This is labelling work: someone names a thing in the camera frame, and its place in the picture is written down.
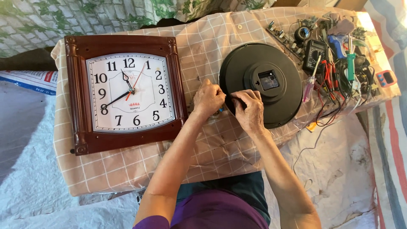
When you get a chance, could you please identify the person's right hand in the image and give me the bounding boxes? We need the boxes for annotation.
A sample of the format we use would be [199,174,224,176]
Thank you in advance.
[230,90,266,135]

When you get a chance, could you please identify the person's left hand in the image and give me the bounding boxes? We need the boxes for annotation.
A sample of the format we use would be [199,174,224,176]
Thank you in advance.
[192,79,227,119]

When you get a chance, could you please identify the black round wall clock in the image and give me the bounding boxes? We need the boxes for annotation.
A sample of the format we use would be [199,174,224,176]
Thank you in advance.
[218,43,303,129]

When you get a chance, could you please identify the beige checked tablecloth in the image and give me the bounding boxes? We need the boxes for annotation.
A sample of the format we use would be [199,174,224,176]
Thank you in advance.
[51,7,401,197]

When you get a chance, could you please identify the long green circuit board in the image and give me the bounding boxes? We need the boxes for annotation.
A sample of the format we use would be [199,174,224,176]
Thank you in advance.
[266,21,305,61]

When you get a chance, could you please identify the black multimeter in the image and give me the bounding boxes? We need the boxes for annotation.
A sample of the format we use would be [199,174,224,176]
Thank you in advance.
[302,39,328,74]

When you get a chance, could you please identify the person's purple shirt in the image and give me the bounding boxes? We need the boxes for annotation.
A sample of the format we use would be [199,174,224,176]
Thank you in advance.
[133,190,269,229]

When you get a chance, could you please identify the blue glue gun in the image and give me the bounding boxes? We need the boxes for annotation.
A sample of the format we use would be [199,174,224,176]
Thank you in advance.
[328,34,348,60]

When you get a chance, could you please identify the grey cloth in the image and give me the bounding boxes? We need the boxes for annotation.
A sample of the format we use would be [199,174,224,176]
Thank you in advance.
[328,14,356,36]

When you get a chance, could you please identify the green leaf patterned cloth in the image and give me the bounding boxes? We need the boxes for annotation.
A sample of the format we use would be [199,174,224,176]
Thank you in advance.
[0,0,277,58]

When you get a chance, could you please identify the orange digital timer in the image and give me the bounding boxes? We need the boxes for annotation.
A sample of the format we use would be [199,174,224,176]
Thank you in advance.
[376,70,397,88]

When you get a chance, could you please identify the striped tarp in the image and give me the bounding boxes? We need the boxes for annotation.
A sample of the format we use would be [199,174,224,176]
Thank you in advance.
[362,0,407,229]

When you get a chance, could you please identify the white printed sack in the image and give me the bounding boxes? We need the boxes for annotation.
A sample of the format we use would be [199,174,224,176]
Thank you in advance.
[0,70,58,96]

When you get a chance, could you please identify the white woven tarp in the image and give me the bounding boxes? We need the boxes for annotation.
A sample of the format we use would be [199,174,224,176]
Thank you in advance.
[0,81,140,229]

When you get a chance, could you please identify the clear pink handled screwdriver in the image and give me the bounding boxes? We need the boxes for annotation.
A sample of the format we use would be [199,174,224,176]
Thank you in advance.
[302,56,322,103]

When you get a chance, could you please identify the brown square wall clock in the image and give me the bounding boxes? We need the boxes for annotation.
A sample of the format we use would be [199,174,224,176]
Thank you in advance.
[64,35,188,156]

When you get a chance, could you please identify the red handled pliers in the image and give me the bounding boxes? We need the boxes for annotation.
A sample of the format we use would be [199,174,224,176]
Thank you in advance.
[321,60,339,101]

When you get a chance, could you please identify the tangle of black red cables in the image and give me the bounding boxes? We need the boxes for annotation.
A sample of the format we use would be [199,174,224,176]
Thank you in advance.
[313,59,377,128]

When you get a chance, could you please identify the green handled soldering iron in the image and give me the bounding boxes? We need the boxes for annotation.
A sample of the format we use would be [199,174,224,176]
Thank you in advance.
[347,34,357,82]

